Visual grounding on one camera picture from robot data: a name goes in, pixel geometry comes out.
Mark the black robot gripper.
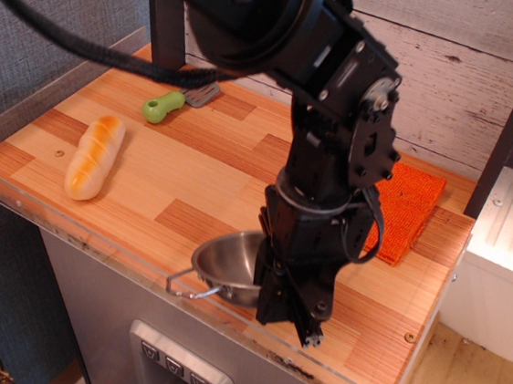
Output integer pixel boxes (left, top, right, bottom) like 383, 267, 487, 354
254, 171, 379, 348

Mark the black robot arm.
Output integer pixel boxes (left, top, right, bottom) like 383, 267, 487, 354
181, 0, 402, 347

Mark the dark grey left post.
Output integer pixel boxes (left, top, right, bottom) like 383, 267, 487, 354
149, 0, 186, 70

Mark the orange knitted cloth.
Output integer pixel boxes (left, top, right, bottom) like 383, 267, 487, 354
376, 163, 446, 266

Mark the green handled grey spatula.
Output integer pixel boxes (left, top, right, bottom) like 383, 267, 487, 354
141, 83, 221, 125

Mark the toy bread loaf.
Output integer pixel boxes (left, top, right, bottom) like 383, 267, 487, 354
64, 115, 126, 201

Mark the white toy sink unit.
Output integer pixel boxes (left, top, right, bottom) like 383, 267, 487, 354
439, 168, 513, 362

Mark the black braided cable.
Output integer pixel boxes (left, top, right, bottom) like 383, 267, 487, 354
0, 0, 250, 94

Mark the silver dispenser button panel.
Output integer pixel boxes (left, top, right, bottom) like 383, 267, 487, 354
129, 319, 234, 384

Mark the clear acrylic edge guard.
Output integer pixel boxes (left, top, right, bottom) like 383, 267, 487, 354
0, 178, 361, 384

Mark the stainless steel two-handled bowl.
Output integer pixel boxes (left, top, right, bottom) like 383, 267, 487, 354
165, 230, 265, 308

